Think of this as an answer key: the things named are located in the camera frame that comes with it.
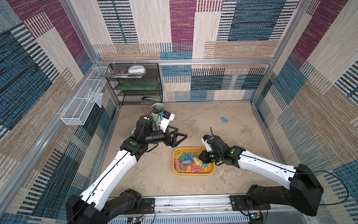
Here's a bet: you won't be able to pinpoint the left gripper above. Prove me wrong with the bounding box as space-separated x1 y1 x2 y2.
144 125 186 148

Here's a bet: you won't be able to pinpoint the yellow storage tray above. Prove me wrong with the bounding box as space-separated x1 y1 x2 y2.
172 147 215 175

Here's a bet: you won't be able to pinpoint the pink binder clip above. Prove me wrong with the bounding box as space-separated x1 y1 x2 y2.
174 160 181 170

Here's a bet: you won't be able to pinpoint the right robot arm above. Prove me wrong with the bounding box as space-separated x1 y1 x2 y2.
199 135 324 217

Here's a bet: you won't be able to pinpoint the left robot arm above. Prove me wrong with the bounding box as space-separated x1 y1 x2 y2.
66 111 187 224

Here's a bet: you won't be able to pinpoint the mint green pen cup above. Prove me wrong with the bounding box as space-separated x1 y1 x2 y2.
150 103 166 129

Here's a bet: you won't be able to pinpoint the white round device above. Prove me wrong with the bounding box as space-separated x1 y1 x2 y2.
128 65 146 75

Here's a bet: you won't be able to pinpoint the magazines on shelf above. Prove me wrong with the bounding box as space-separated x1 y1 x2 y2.
101 70 146 78

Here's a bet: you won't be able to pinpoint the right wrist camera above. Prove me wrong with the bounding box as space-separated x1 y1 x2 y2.
201 135 212 152

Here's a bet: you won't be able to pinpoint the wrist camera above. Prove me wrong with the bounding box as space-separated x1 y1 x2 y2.
201 135 212 152
159 110 175 133

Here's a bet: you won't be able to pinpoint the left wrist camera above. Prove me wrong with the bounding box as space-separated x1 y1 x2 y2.
159 110 175 133

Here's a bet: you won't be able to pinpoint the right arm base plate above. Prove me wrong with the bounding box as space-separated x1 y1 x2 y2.
229 195 271 211

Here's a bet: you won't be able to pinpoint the black wire shelf rack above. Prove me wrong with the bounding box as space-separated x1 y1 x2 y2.
104 63 163 105

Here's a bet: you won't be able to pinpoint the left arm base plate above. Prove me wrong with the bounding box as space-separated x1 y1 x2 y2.
134 198 155 215

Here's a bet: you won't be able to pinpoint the white wire wall basket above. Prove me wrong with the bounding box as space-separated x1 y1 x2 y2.
61 66 107 126

